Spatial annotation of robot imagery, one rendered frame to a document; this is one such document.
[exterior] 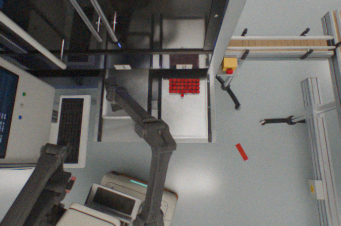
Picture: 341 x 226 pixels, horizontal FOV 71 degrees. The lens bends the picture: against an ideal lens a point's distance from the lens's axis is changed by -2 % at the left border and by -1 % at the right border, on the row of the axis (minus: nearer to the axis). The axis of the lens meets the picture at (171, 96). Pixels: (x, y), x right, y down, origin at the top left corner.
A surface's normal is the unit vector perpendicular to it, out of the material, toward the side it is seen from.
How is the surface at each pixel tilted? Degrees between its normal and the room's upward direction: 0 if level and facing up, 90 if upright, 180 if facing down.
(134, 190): 0
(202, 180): 0
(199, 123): 0
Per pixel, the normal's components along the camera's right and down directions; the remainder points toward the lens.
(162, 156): 0.52, 0.34
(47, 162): 0.21, -0.78
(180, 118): -0.04, -0.25
